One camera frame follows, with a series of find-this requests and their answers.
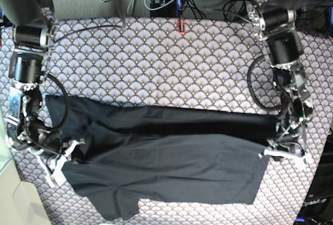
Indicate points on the beige plastic bin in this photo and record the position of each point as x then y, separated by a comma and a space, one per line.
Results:
20, 201

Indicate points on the fan-patterned table cloth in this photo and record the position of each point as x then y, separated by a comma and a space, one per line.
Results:
150, 63

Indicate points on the red table clamp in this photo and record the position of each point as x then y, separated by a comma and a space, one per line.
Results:
181, 26

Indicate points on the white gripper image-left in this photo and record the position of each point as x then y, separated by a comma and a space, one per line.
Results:
72, 150

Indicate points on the black robot arm image-left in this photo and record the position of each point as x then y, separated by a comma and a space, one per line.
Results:
33, 37

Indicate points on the dark grey T-shirt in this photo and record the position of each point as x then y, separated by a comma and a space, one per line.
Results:
164, 154

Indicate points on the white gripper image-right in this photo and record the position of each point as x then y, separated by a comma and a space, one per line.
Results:
289, 144

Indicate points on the black OpenArm case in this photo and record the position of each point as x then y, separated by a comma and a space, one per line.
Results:
318, 183

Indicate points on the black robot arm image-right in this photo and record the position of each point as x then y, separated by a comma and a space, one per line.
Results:
276, 20

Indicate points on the blue clamp handle centre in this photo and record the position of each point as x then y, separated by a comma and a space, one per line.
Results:
179, 8

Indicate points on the blue clamp right edge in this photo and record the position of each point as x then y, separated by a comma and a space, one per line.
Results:
329, 21

